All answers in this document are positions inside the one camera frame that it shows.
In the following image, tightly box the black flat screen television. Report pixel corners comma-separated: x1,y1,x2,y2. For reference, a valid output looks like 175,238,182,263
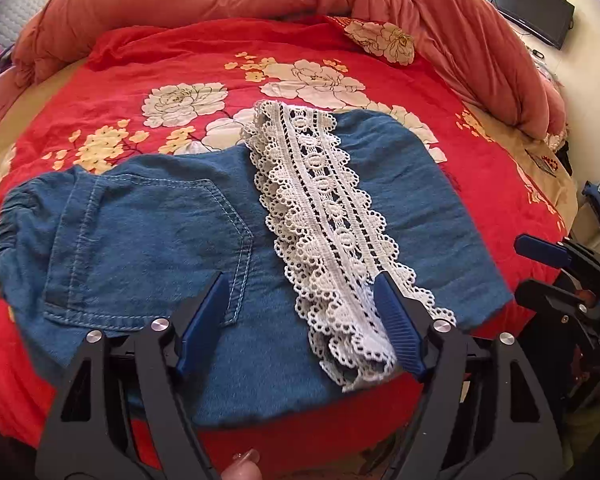
487,0,576,51

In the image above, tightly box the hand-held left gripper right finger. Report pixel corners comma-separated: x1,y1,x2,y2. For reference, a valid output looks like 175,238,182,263
372,270,566,480

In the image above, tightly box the red floral blanket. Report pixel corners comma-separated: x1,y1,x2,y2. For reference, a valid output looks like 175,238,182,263
0,15,568,466

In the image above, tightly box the person's left hand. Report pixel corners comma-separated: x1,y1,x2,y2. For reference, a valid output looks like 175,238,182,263
220,449,263,480

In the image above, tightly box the blue denim pants lace trim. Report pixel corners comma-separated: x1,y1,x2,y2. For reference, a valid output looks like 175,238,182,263
0,100,513,428

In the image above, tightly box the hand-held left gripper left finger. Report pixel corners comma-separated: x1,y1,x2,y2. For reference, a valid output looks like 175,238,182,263
35,272,231,480

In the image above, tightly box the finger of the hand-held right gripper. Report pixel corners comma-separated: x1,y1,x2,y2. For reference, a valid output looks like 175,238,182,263
513,233,572,268
516,279,594,332

